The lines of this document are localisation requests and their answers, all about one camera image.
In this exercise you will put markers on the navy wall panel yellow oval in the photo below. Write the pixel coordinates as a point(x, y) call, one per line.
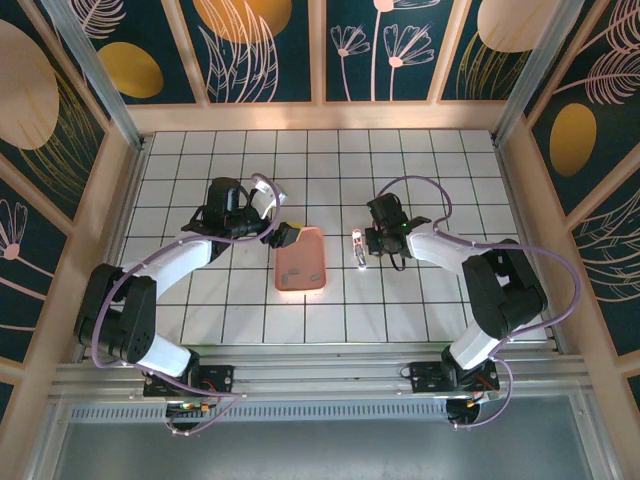
point(130, 70)

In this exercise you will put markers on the aluminium table side rail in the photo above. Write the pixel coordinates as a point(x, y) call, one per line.
point(517, 200)
point(129, 187)

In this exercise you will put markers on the navy wall panel pink fern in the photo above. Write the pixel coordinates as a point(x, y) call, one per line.
point(610, 260)

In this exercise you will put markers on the aluminium frame post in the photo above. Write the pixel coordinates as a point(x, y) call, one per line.
point(92, 65)
point(537, 65)

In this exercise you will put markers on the pink plastic tray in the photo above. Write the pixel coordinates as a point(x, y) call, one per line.
point(305, 255)

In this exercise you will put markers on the perforated metal strip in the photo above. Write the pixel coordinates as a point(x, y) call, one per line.
point(320, 412)

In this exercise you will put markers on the navy wall panel pink flowers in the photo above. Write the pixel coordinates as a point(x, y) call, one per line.
point(360, 85)

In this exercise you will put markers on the navy panel cream circle gold lines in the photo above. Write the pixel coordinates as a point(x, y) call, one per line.
point(30, 100)
point(480, 75)

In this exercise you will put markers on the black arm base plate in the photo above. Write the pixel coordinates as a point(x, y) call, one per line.
point(215, 377)
point(425, 380)

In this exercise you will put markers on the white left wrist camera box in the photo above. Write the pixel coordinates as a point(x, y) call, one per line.
point(262, 197)

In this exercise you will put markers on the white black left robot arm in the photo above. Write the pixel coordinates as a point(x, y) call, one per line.
point(175, 260)

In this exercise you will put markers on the navy wall panel single flower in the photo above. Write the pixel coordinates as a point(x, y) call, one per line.
point(25, 260)

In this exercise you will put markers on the navy wall panel orange circle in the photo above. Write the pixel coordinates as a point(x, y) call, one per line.
point(240, 30)

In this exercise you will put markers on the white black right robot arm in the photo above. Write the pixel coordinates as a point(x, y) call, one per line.
point(440, 252)

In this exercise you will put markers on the navy wall panel oval fern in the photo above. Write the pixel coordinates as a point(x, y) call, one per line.
point(575, 140)

